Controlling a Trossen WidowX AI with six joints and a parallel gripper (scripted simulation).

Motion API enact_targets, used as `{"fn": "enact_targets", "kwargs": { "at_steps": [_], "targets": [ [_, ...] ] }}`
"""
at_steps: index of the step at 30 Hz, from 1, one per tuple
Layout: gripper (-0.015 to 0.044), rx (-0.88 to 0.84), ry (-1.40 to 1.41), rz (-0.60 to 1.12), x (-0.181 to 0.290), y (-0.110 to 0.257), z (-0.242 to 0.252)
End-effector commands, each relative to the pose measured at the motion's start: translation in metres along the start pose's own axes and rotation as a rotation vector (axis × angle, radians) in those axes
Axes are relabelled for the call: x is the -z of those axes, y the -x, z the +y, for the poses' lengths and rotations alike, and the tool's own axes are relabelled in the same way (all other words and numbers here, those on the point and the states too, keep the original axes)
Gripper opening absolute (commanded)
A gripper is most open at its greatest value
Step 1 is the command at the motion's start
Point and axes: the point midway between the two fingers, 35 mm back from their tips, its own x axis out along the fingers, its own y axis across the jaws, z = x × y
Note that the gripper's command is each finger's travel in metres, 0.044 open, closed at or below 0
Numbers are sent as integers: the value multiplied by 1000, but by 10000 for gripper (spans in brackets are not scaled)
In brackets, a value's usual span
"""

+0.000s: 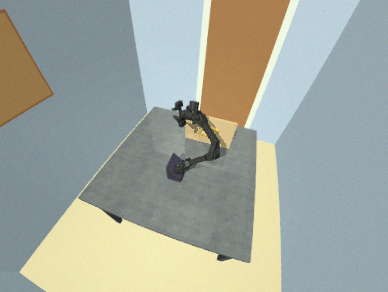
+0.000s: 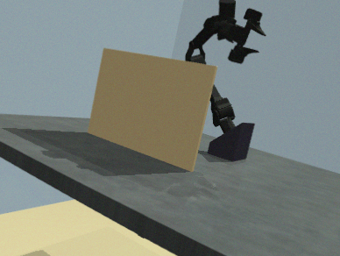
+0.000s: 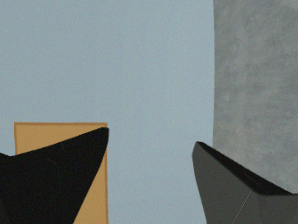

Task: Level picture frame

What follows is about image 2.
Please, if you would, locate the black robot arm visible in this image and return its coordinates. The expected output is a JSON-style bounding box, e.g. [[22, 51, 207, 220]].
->
[[185, 0, 237, 133]]

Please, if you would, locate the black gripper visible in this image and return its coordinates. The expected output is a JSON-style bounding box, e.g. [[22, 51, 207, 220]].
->
[[228, 8, 266, 64]]

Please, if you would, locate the tan flat board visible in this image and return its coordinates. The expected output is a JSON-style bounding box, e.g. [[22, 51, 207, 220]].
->
[[88, 48, 217, 172]]

